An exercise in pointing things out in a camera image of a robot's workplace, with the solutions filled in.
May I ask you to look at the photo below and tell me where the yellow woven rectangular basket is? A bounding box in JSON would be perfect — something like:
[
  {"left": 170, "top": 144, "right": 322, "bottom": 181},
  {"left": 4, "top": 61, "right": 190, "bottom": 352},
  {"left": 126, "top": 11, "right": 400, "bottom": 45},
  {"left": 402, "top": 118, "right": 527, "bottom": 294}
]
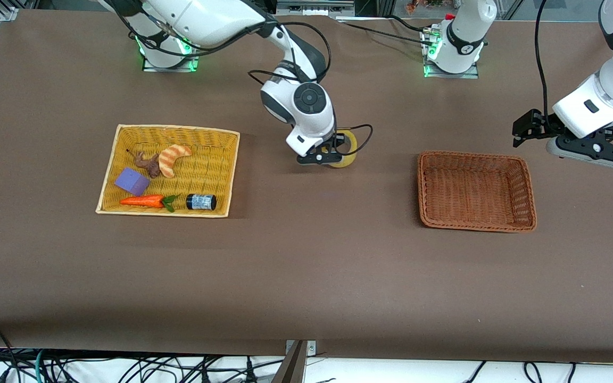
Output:
[{"left": 95, "top": 124, "right": 241, "bottom": 219}]

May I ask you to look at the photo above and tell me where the brown toy lion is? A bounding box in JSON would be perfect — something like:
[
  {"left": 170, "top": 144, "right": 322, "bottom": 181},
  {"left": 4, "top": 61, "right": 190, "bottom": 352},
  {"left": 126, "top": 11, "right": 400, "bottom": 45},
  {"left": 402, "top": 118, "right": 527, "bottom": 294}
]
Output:
[{"left": 126, "top": 149, "right": 161, "bottom": 179}]

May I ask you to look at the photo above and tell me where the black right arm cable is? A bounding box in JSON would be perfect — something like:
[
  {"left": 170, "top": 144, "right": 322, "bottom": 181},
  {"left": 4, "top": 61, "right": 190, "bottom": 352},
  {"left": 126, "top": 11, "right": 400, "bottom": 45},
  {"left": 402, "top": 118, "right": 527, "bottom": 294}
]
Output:
[{"left": 110, "top": 0, "right": 374, "bottom": 156}]

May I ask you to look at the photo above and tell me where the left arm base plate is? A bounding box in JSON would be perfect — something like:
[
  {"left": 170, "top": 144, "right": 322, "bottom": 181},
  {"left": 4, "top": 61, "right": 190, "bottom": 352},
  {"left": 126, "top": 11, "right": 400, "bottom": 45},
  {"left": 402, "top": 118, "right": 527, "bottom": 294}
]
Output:
[{"left": 423, "top": 60, "right": 481, "bottom": 80}]

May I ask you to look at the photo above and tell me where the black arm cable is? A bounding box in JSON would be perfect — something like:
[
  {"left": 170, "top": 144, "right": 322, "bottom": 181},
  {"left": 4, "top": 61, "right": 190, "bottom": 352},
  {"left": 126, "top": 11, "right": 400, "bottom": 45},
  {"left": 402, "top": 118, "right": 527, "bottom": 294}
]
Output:
[
  {"left": 533, "top": 0, "right": 566, "bottom": 134},
  {"left": 110, "top": 0, "right": 374, "bottom": 156}
]

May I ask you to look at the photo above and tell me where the brown wicker basket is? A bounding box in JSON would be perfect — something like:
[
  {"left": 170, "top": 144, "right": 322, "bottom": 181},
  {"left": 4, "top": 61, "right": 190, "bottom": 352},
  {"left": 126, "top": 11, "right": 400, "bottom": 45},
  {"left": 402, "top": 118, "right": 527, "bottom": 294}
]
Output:
[{"left": 417, "top": 150, "right": 537, "bottom": 233}]

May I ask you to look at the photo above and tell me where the orange background object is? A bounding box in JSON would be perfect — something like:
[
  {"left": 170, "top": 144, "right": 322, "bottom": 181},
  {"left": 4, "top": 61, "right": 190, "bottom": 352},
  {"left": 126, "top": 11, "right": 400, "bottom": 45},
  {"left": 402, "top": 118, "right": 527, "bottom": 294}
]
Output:
[{"left": 405, "top": 0, "right": 448, "bottom": 12}]

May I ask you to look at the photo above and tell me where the yellowish clear tape roll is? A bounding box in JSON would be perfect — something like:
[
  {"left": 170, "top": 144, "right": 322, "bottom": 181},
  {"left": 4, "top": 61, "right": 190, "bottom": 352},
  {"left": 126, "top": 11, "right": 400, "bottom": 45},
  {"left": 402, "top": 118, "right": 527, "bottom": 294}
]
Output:
[{"left": 328, "top": 130, "right": 359, "bottom": 169}]

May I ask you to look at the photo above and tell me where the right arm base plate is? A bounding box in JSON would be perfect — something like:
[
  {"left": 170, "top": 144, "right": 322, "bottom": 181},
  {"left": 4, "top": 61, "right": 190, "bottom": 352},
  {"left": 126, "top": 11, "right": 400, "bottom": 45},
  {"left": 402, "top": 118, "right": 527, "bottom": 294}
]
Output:
[{"left": 142, "top": 52, "right": 200, "bottom": 73}]

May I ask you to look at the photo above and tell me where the orange toy carrot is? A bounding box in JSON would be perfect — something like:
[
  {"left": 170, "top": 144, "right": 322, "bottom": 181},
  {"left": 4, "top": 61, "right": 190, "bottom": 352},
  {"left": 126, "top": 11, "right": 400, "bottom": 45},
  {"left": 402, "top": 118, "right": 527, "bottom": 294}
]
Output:
[{"left": 119, "top": 194, "right": 179, "bottom": 213}]

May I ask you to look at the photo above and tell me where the purple foam cube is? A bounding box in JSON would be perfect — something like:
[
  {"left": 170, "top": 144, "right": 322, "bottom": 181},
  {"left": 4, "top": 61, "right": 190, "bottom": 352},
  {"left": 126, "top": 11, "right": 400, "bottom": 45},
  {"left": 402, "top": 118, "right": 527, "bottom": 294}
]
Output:
[{"left": 114, "top": 167, "right": 151, "bottom": 196}]

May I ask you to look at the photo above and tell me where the small jar black lid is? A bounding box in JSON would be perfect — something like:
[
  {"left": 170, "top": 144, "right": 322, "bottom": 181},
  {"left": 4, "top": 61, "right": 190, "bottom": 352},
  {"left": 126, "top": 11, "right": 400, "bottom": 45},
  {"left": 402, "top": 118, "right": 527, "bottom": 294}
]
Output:
[{"left": 186, "top": 194, "right": 217, "bottom": 211}]

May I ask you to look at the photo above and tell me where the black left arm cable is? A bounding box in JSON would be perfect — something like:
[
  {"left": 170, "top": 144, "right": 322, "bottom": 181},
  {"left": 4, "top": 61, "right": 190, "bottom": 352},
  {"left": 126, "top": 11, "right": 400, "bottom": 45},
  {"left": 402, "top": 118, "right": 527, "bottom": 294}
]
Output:
[{"left": 533, "top": 0, "right": 566, "bottom": 134}]

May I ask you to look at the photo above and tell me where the dark metal bar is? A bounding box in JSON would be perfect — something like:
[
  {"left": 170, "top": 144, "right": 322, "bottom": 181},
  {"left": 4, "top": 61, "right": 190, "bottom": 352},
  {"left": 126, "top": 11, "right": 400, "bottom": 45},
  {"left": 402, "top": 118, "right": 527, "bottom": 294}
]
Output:
[{"left": 271, "top": 340, "right": 308, "bottom": 383}]

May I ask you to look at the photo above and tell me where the grey background device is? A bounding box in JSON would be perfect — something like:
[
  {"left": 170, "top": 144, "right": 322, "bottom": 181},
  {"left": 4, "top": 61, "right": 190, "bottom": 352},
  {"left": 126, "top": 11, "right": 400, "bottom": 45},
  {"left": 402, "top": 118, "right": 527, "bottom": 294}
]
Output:
[{"left": 276, "top": 0, "right": 356, "bottom": 16}]

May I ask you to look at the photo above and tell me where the striped toy croissant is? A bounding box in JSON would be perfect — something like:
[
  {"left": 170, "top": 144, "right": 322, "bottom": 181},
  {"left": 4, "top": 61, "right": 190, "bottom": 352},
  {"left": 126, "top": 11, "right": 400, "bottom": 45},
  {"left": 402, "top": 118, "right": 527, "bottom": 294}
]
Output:
[{"left": 158, "top": 144, "right": 193, "bottom": 178}]

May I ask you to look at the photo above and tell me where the silver table clamp bracket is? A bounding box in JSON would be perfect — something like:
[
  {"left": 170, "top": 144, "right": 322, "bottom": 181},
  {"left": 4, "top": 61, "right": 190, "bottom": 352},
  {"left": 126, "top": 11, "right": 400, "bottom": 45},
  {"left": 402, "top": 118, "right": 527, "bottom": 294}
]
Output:
[{"left": 285, "top": 339, "right": 317, "bottom": 357}]

